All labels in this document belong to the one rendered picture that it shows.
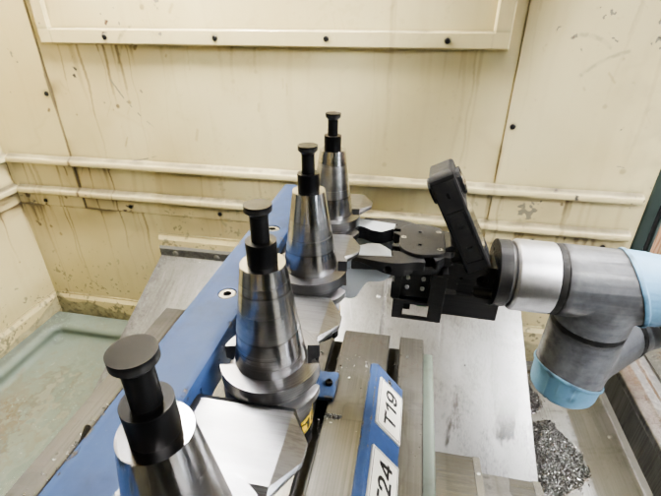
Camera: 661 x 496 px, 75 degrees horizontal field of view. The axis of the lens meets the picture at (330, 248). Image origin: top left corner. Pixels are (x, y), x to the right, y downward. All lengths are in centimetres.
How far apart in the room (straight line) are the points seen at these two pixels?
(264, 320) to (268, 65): 74
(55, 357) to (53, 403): 18
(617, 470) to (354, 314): 57
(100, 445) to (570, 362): 44
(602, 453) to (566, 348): 55
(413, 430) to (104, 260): 97
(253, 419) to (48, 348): 123
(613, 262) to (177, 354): 40
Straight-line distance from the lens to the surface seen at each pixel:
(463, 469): 86
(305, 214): 33
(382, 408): 61
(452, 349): 97
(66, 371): 136
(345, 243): 42
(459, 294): 48
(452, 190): 42
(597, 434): 108
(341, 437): 65
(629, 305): 50
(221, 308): 32
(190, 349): 29
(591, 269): 48
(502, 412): 94
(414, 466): 63
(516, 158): 94
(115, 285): 137
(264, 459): 24
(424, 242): 46
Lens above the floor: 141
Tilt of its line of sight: 29 degrees down
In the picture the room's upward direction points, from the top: straight up
